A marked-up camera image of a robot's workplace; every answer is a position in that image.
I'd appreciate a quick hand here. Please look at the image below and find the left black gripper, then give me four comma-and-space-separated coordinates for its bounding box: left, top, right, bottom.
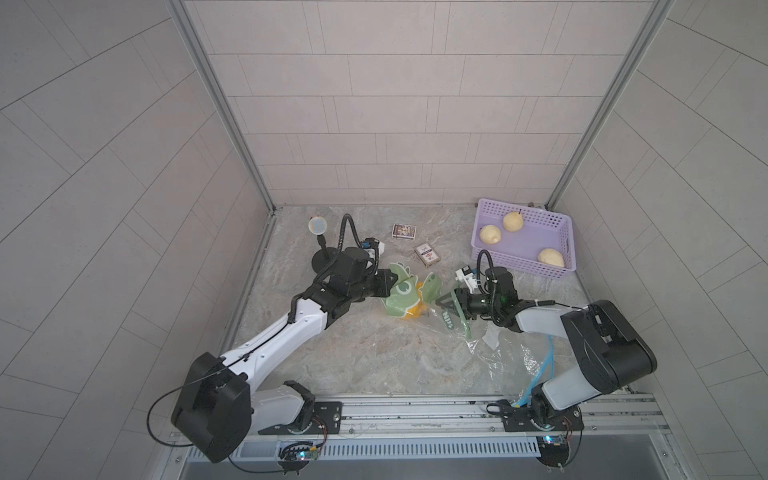
344, 268, 400, 302

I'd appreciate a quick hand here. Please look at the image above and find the orange yellow pear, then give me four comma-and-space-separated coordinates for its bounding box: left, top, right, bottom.
402, 302, 429, 319

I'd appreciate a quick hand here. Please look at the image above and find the clear bag blue zip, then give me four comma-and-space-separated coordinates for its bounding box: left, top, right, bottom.
467, 322, 556, 407

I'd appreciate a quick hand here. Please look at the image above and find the clear bag green zip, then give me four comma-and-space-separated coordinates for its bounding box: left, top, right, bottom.
382, 262, 473, 342

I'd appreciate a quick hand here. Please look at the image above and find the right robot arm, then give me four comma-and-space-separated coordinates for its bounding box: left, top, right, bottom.
435, 250, 658, 428

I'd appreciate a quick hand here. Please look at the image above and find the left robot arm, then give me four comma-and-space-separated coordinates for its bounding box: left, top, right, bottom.
171, 237, 398, 463

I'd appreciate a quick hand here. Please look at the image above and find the playing card box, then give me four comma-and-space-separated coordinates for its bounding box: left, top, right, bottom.
414, 242, 441, 267

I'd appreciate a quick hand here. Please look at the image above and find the small card box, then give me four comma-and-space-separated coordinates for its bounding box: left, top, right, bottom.
392, 224, 417, 240

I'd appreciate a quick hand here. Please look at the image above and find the black stand with white disc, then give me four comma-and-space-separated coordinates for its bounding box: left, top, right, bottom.
308, 216, 338, 274

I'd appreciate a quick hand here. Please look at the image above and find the purple plastic basket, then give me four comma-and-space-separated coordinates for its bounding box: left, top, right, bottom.
470, 198, 577, 279

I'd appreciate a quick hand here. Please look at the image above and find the right circuit board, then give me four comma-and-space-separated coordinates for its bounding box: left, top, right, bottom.
536, 435, 571, 468

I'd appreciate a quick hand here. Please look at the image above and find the circuit board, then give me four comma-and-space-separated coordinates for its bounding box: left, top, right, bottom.
277, 441, 321, 473
536, 435, 571, 468

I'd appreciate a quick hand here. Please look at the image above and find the left circuit board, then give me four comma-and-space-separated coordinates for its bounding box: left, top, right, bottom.
277, 441, 321, 473

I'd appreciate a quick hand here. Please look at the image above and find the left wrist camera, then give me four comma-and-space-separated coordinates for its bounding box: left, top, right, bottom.
361, 237, 385, 266

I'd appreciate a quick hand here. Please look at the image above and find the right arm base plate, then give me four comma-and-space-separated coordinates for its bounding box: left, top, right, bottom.
486, 397, 584, 433

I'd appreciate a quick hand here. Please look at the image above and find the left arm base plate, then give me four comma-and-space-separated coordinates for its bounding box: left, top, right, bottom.
258, 401, 343, 435

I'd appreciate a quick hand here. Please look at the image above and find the aluminium frame rail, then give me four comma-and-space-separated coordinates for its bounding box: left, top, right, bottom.
167, 392, 673, 445

